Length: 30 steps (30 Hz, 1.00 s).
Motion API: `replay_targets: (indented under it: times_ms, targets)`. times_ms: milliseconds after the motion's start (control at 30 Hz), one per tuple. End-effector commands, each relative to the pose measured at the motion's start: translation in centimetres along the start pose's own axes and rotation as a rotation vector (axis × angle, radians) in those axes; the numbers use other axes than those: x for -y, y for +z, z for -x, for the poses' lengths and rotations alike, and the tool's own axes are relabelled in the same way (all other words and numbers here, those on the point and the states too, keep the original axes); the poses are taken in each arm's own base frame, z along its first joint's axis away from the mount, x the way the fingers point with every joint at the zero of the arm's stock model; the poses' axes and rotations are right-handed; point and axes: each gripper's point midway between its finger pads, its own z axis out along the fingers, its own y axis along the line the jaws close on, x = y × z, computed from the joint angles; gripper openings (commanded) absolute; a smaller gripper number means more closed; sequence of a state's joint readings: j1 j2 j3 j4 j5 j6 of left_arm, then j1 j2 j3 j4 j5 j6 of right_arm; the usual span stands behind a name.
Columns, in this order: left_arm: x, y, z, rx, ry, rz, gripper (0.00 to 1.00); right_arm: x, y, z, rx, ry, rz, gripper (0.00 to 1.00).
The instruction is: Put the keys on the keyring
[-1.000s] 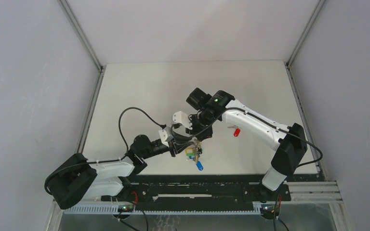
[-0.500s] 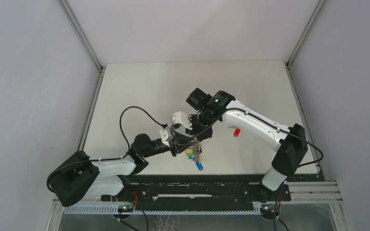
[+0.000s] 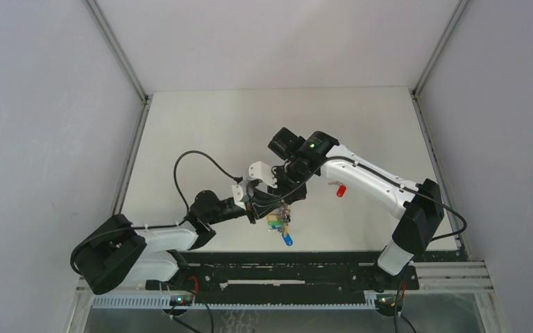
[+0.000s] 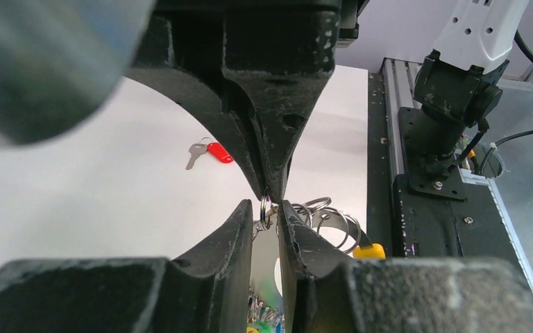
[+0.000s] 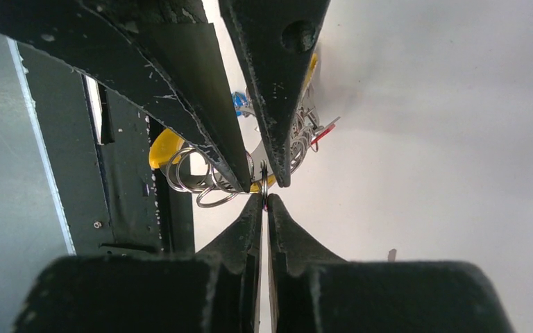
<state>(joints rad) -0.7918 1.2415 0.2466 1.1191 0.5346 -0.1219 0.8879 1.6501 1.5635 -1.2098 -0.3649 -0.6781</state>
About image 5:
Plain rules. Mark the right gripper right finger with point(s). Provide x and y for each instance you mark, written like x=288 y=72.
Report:
x=315 y=290

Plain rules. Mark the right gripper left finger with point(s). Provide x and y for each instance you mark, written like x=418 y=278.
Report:
x=215 y=290

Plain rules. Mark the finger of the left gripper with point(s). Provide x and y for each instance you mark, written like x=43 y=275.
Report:
x=162 y=56
x=274 y=42

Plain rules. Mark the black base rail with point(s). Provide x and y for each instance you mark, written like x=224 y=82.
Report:
x=95 y=147

